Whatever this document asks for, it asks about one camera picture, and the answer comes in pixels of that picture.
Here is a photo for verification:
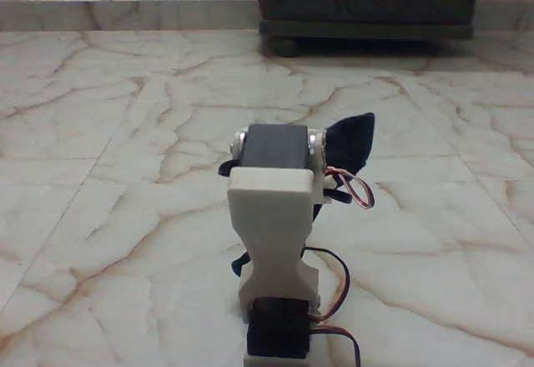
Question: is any dark blue cloth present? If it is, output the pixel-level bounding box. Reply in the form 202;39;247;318
218;112;377;279

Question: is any black caster wheel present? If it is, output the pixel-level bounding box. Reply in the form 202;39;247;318
273;37;299;59

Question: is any dark wooden cabinet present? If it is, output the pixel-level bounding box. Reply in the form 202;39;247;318
254;0;481;43

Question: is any looped red white servo cable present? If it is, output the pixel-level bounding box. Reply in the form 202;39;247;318
324;166;375;210

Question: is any black red servo cable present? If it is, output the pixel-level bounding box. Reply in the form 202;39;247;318
300;247;362;367

